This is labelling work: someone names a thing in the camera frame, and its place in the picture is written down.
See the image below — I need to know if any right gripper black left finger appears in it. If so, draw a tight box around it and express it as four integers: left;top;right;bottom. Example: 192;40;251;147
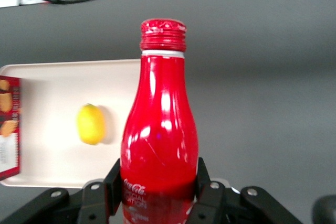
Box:
0;157;123;224

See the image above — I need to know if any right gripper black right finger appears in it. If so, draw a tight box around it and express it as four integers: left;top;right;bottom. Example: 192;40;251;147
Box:
183;156;303;224

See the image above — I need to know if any red coke bottle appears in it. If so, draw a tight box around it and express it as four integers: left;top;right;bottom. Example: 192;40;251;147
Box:
120;18;200;224

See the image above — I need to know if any beige rectangular tray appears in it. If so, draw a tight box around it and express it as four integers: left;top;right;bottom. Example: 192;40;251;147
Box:
0;58;143;189

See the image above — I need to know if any yellow lemon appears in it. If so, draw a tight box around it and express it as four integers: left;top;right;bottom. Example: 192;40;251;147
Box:
76;103;107;146

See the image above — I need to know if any red cookie box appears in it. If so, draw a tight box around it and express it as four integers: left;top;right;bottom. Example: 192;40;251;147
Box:
0;75;22;182

